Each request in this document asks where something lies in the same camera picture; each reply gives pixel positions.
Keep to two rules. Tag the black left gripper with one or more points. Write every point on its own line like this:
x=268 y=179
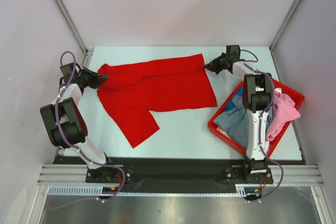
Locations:
x=95 y=77

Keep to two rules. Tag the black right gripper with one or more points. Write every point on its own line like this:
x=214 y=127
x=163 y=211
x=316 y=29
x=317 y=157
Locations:
x=213 y=66

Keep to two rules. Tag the red t-shirt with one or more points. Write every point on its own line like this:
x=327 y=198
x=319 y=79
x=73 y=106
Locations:
x=133 y=91

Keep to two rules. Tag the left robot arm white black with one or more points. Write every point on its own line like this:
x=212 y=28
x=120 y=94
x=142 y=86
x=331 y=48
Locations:
x=65 y=125

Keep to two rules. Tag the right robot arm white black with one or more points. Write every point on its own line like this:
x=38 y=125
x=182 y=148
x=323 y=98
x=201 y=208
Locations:
x=257 y=99

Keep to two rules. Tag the blue t-shirt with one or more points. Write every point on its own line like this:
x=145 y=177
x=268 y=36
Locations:
x=230 y=105

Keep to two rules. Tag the grey-blue t-shirt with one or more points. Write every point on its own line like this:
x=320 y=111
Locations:
x=235 y=123

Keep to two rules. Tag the red plastic bin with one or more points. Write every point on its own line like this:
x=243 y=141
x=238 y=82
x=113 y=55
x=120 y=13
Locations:
x=284 y=147

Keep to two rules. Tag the pink t-shirt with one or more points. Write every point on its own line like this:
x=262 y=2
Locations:
x=283 y=111

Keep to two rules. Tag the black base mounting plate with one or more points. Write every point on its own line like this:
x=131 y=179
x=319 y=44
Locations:
x=189 y=176

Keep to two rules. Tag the left aluminium corner post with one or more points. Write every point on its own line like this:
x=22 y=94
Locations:
x=72 y=27

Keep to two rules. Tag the aluminium corner post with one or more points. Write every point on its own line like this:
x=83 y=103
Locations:
x=72 y=27
x=287 y=19

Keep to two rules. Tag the aluminium front rail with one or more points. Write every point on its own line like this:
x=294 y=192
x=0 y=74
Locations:
x=294 y=175

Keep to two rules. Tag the left grey cable duct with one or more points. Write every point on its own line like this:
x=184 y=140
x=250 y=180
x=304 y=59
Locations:
x=71 y=190

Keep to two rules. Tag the grey cable duct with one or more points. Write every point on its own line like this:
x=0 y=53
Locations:
x=71 y=190
x=250 y=192

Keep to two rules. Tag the right aluminium corner post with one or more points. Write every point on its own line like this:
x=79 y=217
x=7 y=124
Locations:
x=287 y=19

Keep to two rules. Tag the right grey cable duct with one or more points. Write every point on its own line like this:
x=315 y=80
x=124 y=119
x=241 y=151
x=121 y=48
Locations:
x=250 y=192

